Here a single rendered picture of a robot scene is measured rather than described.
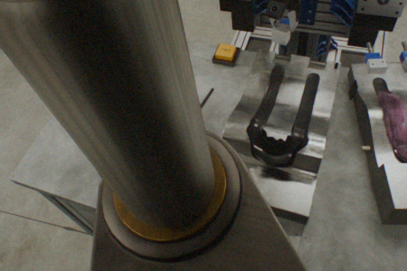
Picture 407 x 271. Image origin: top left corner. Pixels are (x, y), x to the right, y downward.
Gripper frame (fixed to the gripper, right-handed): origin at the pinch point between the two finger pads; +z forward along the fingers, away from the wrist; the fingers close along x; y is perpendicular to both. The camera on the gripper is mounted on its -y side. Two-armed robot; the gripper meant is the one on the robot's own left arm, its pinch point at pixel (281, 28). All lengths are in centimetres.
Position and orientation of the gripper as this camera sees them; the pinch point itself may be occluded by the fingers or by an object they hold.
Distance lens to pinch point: 121.6
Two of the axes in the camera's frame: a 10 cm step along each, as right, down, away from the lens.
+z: 1.2, 5.7, 8.2
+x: -8.6, -3.5, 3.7
